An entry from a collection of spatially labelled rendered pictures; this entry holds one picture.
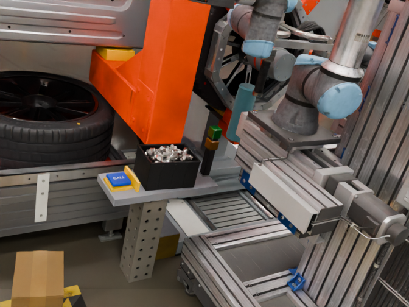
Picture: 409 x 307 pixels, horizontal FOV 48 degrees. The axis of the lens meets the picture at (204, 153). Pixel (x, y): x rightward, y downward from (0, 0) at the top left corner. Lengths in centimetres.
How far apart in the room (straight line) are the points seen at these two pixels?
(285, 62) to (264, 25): 88
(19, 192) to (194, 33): 87
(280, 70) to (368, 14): 82
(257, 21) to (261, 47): 6
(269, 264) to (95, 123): 91
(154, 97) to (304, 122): 58
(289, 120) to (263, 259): 66
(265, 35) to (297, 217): 49
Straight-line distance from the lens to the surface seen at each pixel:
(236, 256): 186
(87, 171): 186
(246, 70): 227
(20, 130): 187
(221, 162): 246
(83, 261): 201
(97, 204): 197
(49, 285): 165
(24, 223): 192
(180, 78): 173
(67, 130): 188
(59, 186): 186
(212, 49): 203
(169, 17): 163
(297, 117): 146
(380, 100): 147
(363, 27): 129
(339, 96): 130
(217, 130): 173
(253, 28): 118
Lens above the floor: 134
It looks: 26 degrees down
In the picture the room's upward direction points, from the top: 14 degrees clockwise
